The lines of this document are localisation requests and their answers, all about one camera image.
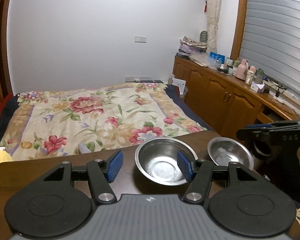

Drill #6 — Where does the medium deep steel bowl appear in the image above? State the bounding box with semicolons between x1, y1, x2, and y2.
134;137;198;186

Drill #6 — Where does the small shallow steel bowl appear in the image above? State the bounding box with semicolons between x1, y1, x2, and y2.
207;137;254;170

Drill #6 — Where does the tissue box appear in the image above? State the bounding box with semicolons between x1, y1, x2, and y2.
250;81;265;93

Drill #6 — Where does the wooden cabinet counter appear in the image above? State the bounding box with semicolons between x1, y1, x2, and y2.
173;56;300;139

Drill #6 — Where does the pink thermos jug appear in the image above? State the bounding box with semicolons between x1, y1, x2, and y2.
235;59;249;80

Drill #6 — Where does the blue box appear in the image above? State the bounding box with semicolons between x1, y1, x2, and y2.
209;51;225;64

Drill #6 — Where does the white paper bag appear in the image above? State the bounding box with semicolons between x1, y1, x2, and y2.
172;77;186;95

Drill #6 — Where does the window roller blind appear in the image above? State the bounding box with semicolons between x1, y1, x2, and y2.
240;0;300;95

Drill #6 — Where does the stack of folded fabric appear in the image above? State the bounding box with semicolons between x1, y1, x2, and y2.
178;36;207;56

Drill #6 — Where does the beige curtain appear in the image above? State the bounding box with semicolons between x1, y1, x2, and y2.
206;0;222;53

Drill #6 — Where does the white wall switch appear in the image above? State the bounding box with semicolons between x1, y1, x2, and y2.
134;36;147;43

